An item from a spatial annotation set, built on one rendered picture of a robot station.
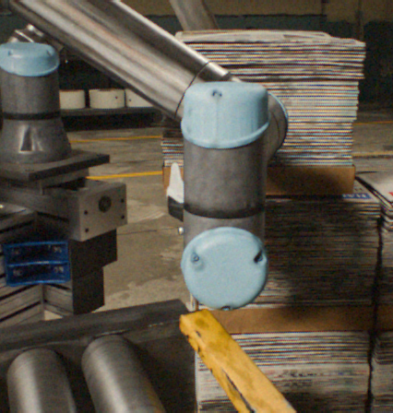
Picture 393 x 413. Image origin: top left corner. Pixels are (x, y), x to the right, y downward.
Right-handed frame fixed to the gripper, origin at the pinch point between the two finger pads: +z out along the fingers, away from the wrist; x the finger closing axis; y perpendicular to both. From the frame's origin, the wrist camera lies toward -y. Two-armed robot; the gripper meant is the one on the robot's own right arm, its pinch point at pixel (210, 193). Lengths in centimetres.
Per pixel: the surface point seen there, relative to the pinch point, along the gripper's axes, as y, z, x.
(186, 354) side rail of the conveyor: -9.0, -28.8, 3.4
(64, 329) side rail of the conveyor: -5.2, -30.6, 15.1
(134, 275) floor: -85, 171, 29
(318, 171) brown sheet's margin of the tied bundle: 2.3, 3.4, -16.1
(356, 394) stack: -36.4, 5.0, -25.0
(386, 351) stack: -28.4, 5.0, -29.3
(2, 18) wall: 36, 623, 214
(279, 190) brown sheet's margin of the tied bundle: -0.6, 3.8, -10.5
